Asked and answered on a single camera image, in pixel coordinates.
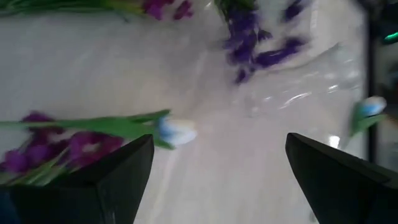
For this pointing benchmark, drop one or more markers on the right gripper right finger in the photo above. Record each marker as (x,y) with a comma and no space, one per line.
(342,186)

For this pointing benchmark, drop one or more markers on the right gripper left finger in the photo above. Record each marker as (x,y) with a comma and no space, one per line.
(93,199)

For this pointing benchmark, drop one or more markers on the magenta flower bunch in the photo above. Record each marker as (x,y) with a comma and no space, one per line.
(155,9)
(37,155)

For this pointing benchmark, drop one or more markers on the white artificial tulip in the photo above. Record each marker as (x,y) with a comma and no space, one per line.
(371,107)
(124,126)

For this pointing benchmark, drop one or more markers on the blue-violet flower bunch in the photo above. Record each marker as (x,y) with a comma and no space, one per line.
(245,46)

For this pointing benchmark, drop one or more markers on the clear glass vase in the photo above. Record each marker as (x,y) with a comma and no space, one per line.
(298,96)

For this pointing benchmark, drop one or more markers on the black aluminium table frame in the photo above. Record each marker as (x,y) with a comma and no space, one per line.
(371,77)

